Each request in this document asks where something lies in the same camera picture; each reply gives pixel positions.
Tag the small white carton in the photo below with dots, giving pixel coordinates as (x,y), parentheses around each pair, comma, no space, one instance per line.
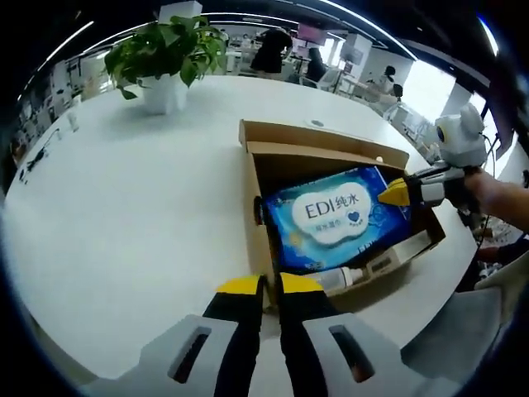
(396,256)

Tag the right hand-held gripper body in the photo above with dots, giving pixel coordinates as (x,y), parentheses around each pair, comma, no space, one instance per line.
(460,140)

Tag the blue wipes pack soft item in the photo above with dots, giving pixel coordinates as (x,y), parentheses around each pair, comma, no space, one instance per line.
(330,231)

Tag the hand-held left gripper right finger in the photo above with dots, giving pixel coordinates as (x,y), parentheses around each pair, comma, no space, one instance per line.
(318,347)

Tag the small white bottle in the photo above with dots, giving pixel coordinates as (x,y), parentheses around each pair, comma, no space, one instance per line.
(73,122)
(339,276)

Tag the dark screen monitor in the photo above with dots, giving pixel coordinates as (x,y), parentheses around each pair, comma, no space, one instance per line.
(351,53)

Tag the purple screen monitor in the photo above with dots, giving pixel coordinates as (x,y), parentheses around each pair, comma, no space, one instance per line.
(312,32)

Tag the person's right hand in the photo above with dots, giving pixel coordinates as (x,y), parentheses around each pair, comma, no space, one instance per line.
(481,190)

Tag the green plant in white pot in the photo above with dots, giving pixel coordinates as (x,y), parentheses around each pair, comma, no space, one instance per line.
(165,45)

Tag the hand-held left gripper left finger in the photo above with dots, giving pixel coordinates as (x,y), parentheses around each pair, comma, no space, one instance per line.
(153,368)

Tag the brown cardboard shoe box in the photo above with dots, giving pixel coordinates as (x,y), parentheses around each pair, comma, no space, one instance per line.
(330,140)

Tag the white office chair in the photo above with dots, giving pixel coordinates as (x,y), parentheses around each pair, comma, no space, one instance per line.
(330,80)

